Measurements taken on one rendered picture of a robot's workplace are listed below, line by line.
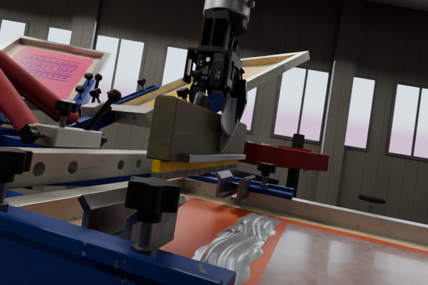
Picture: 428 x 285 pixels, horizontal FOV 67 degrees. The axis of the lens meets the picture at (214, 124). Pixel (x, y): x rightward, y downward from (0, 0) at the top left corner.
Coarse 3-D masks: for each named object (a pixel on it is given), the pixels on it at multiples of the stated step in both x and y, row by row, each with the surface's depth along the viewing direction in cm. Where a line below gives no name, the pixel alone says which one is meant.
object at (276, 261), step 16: (176, 224) 51; (192, 224) 53; (176, 240) 44; (192, 240) 45; (208, 240) 46; (192, 256) 39; (272, 256) 43; (288, 256) 44; (304, 256) 45; (320, 256) 46; (256, 272) 37; (272, 272) 38; (288, 272) 38; (304, 272) 39; (320, 272) 40; (336, 272) 41; (352, 272) 42; (368, 272) 43; (384, 272) 44
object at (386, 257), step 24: (192, 216) 58; (216, 216) 61; (240, 216) 64; (264, 240) 50; (288, 240) 52; (312, 240) 54; (336, 240) 57; (360, 240) 59; (360, 264) 46; (384, 264) 47; (408, 264) 49
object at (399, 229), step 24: (48, 192) 45; (72, 192) 47; (192, 192) 81; (48, 216) 41; (72, 216) 45; (312, 216) 71; (336, 216) 70; (360, 216) 68; (384, 216) 69; (408, 240) 65
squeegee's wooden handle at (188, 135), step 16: (160, 96) 37; (160, 112) 37; (176, 112) 36; (192, 112) 41; (208, 112) 46; (160, 128) 37; (176, 128) 37; (192, 128) 41; (208, 128) 47; (240, 128) 64; (160, 144) 36; (176, 144) 37; (192, 144) 42; (208, 144) 48; (240, 144) 66; (176, 160) 38
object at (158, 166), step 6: (156, 162) 36; (162, 162) 37; (168, 162) 38; (174, 162) 40; (180, 162) 41; (204, 162) 50; (210, 162) 53; (216, 162) 56; (222, 162) 59; (228, 162) 63; (234, 162) 67; (156, 168) 36; (162, 168) 37; (168, 168) 38; (174, 168) 40; (180, 168) 42; (186, 168) 43; (192, 168) 46; (198, 168) 48
